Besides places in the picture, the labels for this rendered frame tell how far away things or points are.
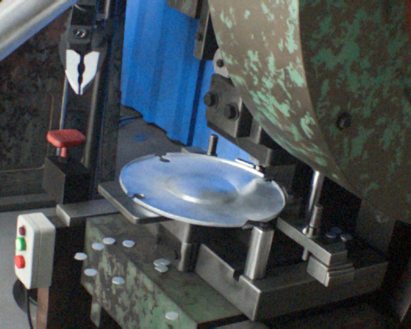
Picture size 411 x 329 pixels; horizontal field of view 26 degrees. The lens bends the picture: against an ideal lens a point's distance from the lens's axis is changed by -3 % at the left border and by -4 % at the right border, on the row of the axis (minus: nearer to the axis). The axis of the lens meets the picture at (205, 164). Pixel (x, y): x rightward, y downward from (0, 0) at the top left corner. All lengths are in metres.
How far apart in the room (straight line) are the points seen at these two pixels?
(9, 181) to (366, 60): 2.31
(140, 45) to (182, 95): 0.42
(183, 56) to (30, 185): 0.97
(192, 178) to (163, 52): 2.44
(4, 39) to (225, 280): 0.55
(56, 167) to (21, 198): 1.44
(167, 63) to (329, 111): 3.01
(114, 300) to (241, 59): 0.72
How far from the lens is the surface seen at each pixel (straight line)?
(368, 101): 1.08
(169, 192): 1.58
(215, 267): 1.57
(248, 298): 1.51
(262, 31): 1.04
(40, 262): 1.77
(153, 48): 4.08
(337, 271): 1.54
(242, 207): 1.57
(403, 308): 1.73
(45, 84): 3.15
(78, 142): 1.81
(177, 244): 1.61
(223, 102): 1.57
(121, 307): 1.69
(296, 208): 1.67
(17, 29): 1.39
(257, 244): 1.48
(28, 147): 3.23
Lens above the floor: 1.42
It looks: 22 degrees down
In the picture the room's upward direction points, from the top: 10 degrees clockwise
